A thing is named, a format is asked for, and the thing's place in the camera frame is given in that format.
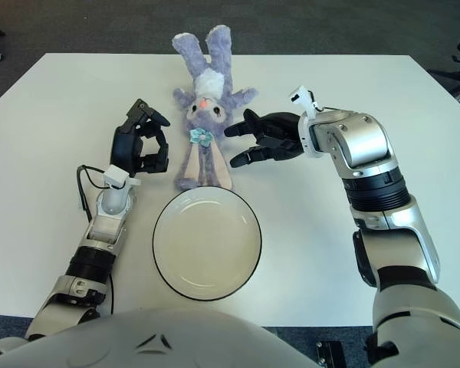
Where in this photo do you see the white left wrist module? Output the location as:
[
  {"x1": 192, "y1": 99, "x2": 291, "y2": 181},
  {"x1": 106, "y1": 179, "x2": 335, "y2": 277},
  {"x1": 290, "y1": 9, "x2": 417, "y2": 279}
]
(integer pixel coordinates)
[{"x1": 103, "y1": 165, "x2": 141, "y2": 189}]

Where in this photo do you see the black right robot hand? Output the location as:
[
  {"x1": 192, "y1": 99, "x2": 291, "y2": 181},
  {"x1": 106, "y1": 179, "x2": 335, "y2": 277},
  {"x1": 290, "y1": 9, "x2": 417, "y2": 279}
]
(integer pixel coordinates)
[{"x1": 224, "y1": 108, "x2": 306, "y2": 169}]

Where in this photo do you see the purple plush bunny doll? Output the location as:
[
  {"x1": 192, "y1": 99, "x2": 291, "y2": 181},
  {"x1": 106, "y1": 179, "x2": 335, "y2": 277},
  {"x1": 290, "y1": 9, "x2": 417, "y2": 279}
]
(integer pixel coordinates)
[{"x1": 171, "y1": 25, "x2": 259, "y2": 192}]

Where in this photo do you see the black metal bracket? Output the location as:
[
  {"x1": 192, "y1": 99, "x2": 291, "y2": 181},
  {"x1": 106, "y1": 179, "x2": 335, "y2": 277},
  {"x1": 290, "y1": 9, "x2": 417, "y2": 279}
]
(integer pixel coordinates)
[{"x1": 316, "y1": 340, "x2": 344, "y2": 368}]

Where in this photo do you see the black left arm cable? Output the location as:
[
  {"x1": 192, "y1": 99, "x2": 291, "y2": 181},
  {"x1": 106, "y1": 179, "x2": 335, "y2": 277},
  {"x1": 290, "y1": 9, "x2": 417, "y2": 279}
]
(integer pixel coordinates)
[{"x1": 107, "y1": 274, "x2": 117, "y2": 315}]

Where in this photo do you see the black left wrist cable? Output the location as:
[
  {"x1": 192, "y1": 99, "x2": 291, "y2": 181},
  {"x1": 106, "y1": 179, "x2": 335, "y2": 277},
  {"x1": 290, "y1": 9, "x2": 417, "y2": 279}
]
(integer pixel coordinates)
[{"x1": 75, "y1": 164, "x2": 108, "y2": 222}]

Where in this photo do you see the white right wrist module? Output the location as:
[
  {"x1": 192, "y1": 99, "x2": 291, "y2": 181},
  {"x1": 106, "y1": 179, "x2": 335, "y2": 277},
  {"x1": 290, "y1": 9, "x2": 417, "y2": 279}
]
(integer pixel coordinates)
[{"x1": 289, "y1": 84, "x2": 323, "y2": 120}]

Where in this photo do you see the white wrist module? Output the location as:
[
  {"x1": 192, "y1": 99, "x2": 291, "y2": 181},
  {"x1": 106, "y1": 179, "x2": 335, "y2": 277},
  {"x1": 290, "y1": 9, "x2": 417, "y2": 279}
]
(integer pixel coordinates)
[
  {"x1": 103, "y1": 165, "x2": 141, "y2": 189},
  {"x1": 289, "y1": 84, "x2": 323, "y2": 120}
]

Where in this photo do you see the white plate black rim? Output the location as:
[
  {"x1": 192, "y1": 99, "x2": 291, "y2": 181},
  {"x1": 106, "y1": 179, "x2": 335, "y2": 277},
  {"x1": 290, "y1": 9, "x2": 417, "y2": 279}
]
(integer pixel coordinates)
[{"x1": 152, "y1": 186, "x2": 262, "y2": 301}]

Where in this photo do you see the grey robot torso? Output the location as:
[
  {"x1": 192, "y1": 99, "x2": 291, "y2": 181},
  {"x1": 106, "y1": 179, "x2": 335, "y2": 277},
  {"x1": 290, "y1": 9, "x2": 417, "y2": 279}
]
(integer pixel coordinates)
[{"x1": 0, "y1": 308, "x2": 319, "y2": 368}]

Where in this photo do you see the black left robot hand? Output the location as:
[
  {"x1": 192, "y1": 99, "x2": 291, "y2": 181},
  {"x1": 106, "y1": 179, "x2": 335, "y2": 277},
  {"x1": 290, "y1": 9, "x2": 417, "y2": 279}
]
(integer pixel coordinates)
[{"x1": 110, "y1": 98, "x2": 171, "y2": 176}]

